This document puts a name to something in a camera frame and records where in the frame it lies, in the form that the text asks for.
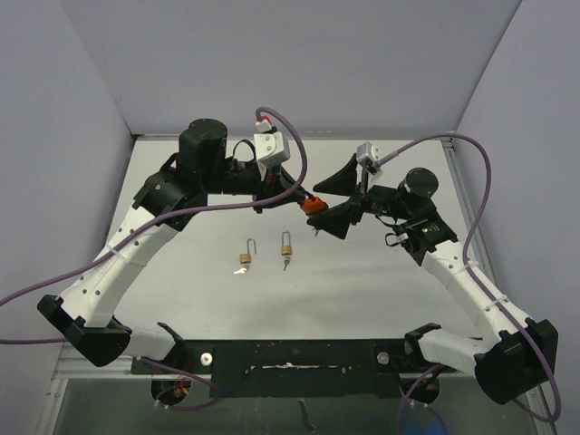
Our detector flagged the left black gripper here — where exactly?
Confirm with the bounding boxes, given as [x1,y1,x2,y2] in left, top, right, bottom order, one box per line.
[201,160,305,214]

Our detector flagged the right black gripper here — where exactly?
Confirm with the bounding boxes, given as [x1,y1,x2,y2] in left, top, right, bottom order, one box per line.
[307,154,413,237]

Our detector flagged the orange black padlock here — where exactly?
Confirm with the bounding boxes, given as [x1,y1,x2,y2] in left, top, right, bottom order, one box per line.
[298,195,328,216]

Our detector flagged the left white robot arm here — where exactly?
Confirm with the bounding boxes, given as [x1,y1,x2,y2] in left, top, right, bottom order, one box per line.
[37,111,305,372]

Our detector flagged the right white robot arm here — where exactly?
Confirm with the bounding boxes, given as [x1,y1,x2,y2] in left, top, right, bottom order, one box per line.
[308,158,558,404]

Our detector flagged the right brass padlock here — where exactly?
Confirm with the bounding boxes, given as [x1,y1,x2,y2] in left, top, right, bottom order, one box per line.
[281,231,293,256]

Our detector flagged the brass padlock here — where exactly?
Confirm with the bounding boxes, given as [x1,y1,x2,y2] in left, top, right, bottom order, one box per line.
[281,231,293,256]
[239,237,257,267]

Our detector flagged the left brass padlock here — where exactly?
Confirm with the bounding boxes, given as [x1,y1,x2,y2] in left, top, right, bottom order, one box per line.
[239,237,257,267]

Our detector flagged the silver keys of left padlock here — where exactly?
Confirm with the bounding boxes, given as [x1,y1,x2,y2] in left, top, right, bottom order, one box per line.
[233,265,250,275]

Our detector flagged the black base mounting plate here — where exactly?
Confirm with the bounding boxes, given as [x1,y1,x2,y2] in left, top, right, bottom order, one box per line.
[126,337,444,411]

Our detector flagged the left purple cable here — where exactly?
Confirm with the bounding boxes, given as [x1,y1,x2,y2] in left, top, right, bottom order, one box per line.
[0,106,310,343]

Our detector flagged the purple cable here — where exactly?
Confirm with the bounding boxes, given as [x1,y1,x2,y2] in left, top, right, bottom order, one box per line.
[0,106,310,343]
[373,133,561,435]

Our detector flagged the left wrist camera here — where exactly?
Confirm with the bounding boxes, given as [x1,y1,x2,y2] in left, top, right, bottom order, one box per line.
[254,131,291,168]

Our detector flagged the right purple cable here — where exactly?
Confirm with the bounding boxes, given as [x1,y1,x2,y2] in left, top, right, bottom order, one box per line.
[373,133,561,435]

